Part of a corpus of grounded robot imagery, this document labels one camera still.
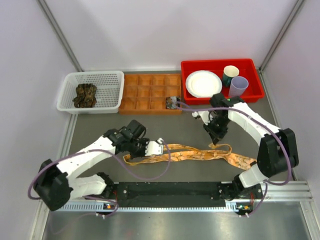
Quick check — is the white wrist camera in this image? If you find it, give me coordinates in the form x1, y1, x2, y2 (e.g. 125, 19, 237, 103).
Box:
192, 110, 213, 125
144, 138, 164, 157

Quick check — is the dark camouflage tie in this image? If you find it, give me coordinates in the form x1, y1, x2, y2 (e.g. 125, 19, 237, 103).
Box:
72, 83, 97, 108

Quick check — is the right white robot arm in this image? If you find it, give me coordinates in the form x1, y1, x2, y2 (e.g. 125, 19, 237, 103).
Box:
200, 93, 299, 198

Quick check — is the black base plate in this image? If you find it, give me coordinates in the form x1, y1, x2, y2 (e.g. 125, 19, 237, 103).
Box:
116, 182, 253, 207

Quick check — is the orange compartment tray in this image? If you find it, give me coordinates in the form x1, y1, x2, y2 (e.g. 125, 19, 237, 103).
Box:
118, 73, 182, 115

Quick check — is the green cup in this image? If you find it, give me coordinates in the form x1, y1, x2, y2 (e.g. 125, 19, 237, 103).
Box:
222, 65, 240, 87

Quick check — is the white perforated plastic basket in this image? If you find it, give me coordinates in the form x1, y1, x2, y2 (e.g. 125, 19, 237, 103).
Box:
56, 70, 125, 114

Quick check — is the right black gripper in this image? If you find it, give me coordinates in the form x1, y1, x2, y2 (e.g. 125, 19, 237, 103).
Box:
202, 115, 231, 146

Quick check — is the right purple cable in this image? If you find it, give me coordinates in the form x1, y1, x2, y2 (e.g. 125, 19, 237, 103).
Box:
174, 100, 293, 217

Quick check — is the red plastic bin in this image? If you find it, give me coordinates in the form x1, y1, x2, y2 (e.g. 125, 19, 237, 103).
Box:
180, 58, 265, 105

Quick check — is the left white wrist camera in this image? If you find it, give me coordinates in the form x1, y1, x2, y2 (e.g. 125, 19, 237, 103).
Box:
144, 138, 164, 157

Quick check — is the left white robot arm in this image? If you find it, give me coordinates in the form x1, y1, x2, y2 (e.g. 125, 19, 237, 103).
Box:
30, 120, 150, 211

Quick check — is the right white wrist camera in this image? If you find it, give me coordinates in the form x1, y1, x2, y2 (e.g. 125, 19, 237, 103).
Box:
192, 110, 213, 125

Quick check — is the white paper plate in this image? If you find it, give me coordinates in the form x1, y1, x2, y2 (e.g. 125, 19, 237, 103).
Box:
185, 70, 223, 98

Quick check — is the lavender plastic cup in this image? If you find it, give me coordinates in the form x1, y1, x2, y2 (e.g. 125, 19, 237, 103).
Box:
228, 76, 249, 97

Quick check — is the orange patterned tie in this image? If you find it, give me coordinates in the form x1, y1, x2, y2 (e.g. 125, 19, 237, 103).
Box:
123, 143, 257, 170

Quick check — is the slotted cable duct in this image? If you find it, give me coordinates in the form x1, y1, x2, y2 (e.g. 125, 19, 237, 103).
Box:
56, 201, 252, 213

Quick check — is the rolled dark patterned tie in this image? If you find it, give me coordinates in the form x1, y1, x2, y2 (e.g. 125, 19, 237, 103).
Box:
165, 96, 181, 110

